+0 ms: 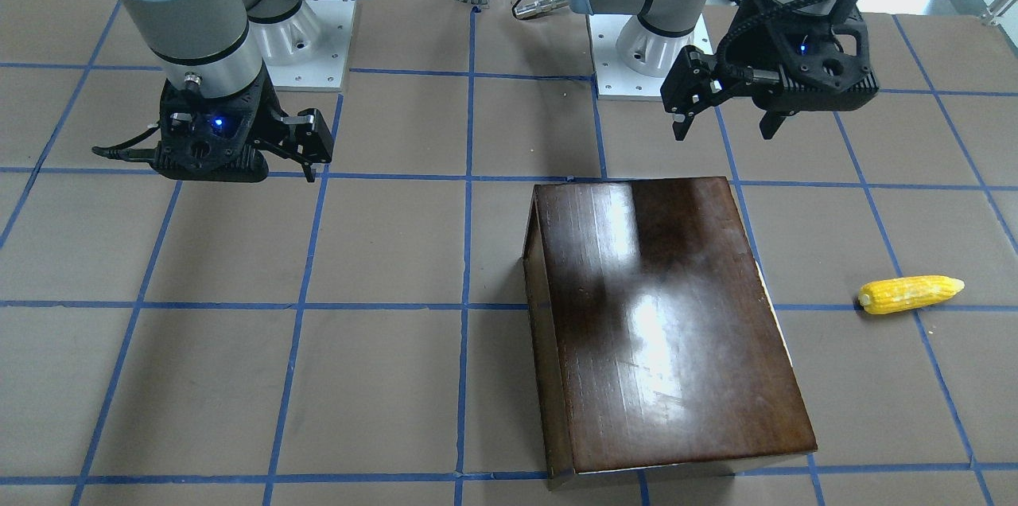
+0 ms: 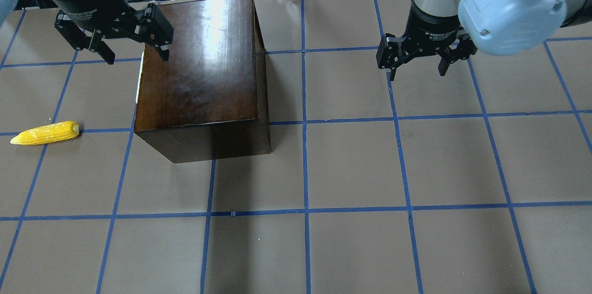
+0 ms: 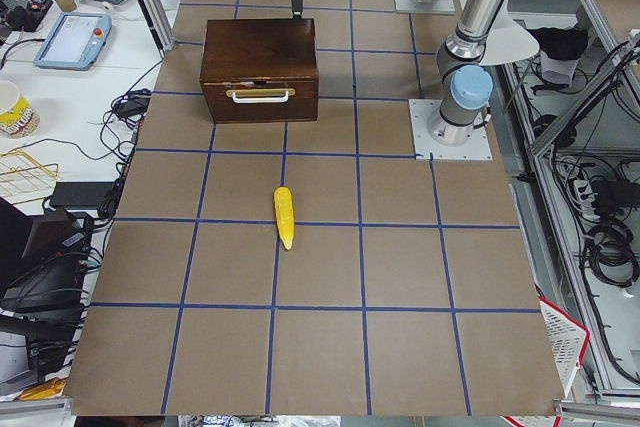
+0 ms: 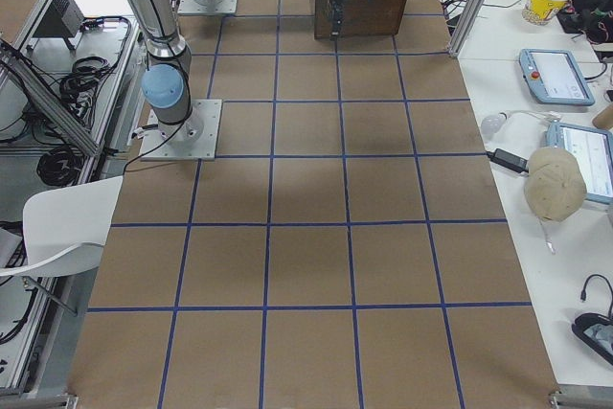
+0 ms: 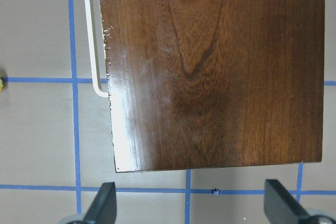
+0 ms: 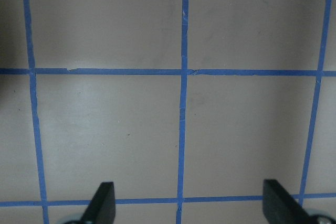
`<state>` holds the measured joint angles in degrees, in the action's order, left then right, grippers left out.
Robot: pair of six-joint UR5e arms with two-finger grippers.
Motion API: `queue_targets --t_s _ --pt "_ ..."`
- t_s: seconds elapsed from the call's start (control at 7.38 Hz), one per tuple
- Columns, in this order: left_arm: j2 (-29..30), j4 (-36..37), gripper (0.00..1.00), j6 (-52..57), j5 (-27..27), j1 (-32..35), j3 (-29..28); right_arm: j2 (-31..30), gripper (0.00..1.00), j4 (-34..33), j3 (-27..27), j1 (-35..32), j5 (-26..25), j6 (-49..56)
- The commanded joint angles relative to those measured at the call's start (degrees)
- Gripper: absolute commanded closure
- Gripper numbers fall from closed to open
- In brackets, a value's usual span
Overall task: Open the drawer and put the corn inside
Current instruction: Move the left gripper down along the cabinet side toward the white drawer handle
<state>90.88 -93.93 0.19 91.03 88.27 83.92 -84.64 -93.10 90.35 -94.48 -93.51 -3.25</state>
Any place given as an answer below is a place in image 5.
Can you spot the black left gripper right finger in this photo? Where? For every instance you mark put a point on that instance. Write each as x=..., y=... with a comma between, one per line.
x=280, y=206

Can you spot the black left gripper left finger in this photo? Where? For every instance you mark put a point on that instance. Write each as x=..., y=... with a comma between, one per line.
x=103, y=209

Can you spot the yellow corn cob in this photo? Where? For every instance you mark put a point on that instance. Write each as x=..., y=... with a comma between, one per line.
x=1, y=84

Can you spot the white drawer handle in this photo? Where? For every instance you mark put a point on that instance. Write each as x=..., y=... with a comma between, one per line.
x=92, y=44

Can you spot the dark wooden drawer cabinet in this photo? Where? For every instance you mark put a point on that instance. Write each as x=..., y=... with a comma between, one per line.
x=214, y=83

